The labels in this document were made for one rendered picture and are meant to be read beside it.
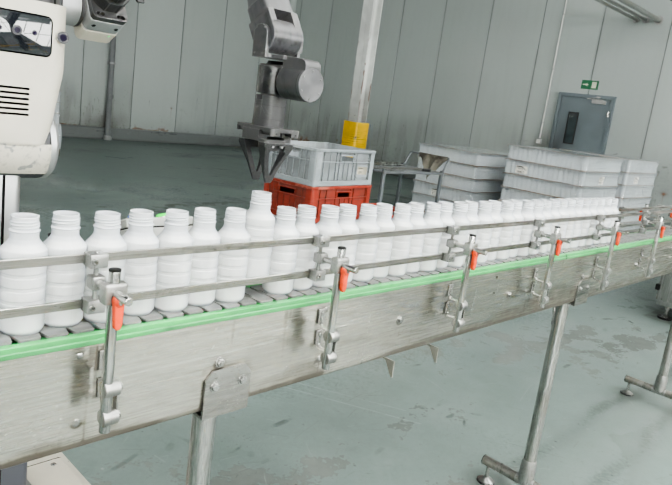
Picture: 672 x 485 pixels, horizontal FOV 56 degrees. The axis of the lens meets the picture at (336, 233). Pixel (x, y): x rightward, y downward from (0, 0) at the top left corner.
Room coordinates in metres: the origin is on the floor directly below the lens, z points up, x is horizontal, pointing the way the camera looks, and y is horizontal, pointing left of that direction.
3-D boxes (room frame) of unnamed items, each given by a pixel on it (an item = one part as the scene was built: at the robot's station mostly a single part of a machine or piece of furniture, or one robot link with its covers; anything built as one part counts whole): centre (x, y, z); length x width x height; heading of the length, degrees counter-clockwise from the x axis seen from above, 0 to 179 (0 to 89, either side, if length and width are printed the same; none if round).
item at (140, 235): (0.98, 0.31, 1.08); 0.06 x 0.06 x 0.17
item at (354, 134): (11.64, -0.10, 0.55); 0.40 x 0.40 x 1.10; 47
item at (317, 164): (3.99, 0.15, 1.00); 0.61 x 0.41 x 0.22; 144
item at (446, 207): (1.58, -0.26, 1.08); 0.06 x 0.06 x 0.17
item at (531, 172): (7.98, -2.70, 0.59); 1.24 x 1.03 x 1.17; 139
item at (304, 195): (4.00, 0.15, 0.78); 0.61 x 0.41 x 0.22; 144
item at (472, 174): (9.00, -1.75, 0.50); 1.23 x 1.05 x 1.00; 135
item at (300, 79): (1.13, 0.11, 1.43); 0.12 x 0.09 x 0.12; 48
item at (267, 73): (1.15, 0.14, 1.39); 0.07 x 0.06 x 0.07; 48
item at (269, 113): (1.15, 0.15, 1.33); 0.10 x 0.07 x 0.07; 47
